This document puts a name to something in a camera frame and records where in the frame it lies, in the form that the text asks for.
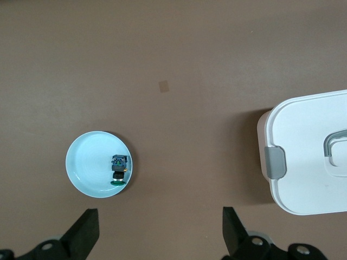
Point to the brown square tape patch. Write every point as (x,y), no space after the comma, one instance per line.
(164,86)

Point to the light blue round plate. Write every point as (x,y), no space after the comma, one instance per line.
(89,162)

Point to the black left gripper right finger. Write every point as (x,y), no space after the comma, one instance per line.
(236,238)

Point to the white lunch box grey clips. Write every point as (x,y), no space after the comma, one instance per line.
(303,130)

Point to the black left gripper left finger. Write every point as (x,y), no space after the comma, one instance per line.
(81,238)

